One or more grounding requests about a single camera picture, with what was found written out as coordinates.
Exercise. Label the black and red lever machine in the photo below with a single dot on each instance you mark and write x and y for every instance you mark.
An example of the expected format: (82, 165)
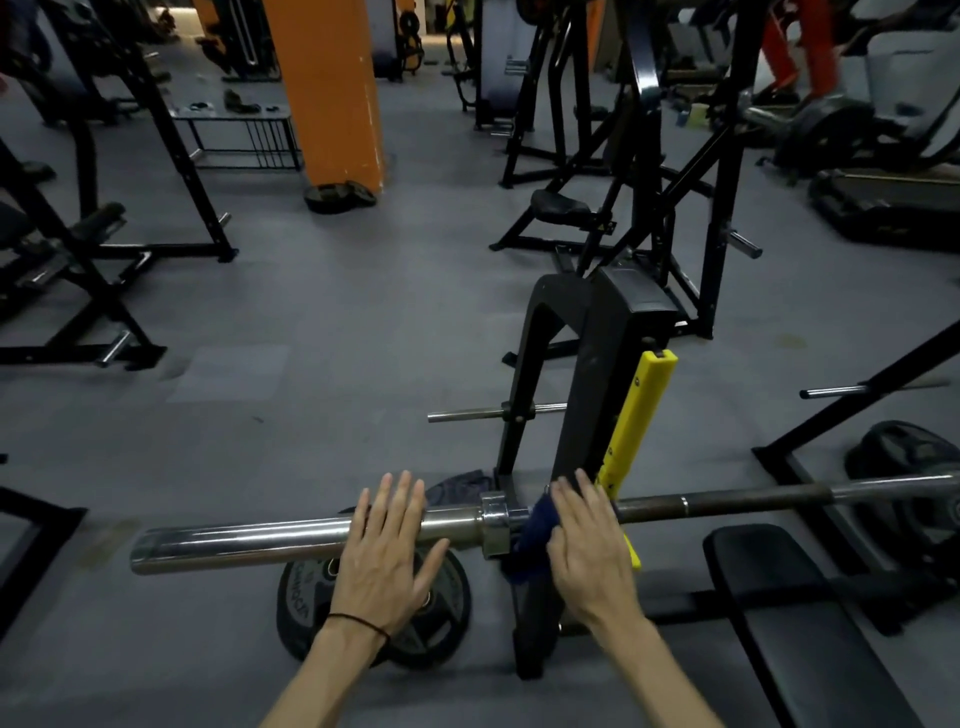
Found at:
(637, 172)

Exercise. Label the person's left hand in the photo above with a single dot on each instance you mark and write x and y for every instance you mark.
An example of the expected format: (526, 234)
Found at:
(379, 577)

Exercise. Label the black elliptical trainer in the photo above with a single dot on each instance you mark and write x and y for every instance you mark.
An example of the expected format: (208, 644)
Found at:
(825, 139)

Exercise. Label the black incline bench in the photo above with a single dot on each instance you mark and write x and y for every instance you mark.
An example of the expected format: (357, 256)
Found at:
(90, 225)

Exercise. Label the large black weight plate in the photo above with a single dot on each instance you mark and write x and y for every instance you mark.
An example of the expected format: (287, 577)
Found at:
(907, 450)

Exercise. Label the black plate-loaded machine frame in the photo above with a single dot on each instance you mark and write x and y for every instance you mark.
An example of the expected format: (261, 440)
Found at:
(540, 135)

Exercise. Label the yellow bar hook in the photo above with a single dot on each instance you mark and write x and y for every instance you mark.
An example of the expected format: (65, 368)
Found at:
(637, 412)

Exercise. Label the wide orange pillar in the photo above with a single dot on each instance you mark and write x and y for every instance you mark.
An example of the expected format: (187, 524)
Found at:
(322, 90)

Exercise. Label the black plate tree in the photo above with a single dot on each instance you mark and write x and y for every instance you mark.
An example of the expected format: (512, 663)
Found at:
(409, 30)

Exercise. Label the black rack base frame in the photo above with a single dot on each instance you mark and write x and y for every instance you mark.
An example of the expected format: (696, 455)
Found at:
(37, 540)

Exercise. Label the pale bucket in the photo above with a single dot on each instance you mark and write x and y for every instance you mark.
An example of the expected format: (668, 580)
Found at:
(700, 114)

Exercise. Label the blue cleaning cloth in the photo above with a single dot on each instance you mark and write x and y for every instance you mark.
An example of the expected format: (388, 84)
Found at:
(529, 540)

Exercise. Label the grey cloth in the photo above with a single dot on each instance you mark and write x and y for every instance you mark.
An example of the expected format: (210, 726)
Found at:
(457, 487)

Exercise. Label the person's right hand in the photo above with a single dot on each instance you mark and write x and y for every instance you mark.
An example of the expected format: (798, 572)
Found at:
(592, 570)

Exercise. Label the black grip-hole weight plate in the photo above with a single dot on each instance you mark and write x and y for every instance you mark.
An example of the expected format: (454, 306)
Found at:
(435, 622)

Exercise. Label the black padded bench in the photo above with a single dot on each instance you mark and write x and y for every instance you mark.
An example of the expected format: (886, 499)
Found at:
(795, 622)

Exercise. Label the black bench press rack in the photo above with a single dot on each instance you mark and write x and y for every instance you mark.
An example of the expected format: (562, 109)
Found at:
(592, 315)

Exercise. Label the black squat rack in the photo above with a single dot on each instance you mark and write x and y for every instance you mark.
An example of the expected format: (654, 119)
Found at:
(180, 165)

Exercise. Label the steel barbell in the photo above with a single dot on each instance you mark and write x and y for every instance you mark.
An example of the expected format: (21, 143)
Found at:
(262, 544)

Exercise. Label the small black weight plate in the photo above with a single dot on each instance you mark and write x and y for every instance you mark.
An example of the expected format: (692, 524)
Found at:
(360, 193)
(328, 199)

